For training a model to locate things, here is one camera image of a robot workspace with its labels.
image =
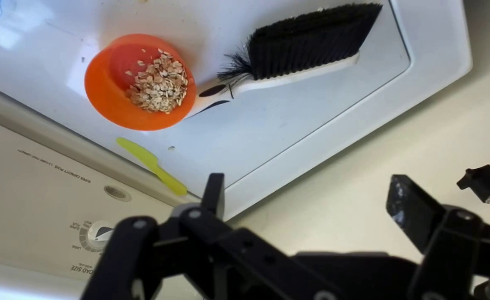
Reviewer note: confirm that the orange plastic bowl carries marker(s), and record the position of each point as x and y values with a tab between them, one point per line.
108	93

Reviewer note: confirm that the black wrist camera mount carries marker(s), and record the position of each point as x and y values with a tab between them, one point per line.
487	180

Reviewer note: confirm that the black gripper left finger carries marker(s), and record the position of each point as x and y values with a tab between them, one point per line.
217	243

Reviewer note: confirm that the white Amana washing machine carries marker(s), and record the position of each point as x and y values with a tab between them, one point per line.
288	126

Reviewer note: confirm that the oval silver panel badge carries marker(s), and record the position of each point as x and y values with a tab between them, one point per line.
115	191

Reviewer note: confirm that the yellow-green plastic spatula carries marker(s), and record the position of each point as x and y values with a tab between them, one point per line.
150	163

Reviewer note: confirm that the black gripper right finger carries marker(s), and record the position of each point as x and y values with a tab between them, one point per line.
450	250

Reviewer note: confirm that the oat flakes pile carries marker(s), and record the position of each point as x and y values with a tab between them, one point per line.
158	83

